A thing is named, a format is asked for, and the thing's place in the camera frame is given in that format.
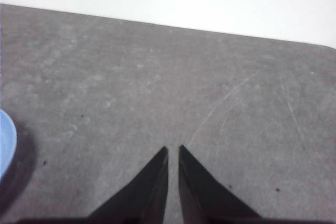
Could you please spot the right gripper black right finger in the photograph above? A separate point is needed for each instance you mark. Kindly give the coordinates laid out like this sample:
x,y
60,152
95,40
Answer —
x,y
202,197

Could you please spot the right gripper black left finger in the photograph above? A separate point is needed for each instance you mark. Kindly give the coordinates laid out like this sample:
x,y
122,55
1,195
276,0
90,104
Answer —
x,y
147,195

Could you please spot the blue plate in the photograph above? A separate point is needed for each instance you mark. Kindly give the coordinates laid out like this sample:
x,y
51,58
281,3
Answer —
x,y
6,145

